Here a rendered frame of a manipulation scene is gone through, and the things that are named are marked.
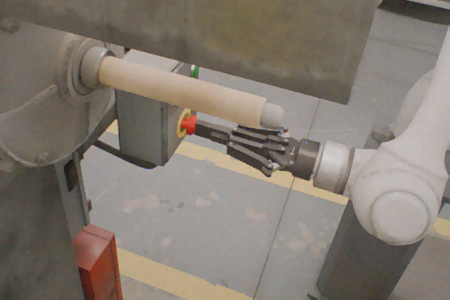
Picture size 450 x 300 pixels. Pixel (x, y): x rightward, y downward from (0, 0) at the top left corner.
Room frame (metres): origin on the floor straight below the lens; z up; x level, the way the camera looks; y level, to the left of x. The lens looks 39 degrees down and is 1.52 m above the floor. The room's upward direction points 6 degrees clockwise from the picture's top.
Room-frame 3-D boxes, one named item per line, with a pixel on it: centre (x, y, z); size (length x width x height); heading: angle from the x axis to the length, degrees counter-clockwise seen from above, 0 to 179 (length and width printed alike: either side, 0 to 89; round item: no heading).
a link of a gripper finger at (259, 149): (0.62, -0.06, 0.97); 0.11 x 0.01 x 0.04; 76
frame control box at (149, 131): (0.68, 0.21, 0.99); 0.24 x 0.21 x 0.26; 75
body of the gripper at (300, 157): (0.62, -0.12, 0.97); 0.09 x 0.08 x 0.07; 75
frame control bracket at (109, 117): (0.62, 0.23, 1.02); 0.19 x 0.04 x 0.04; 165
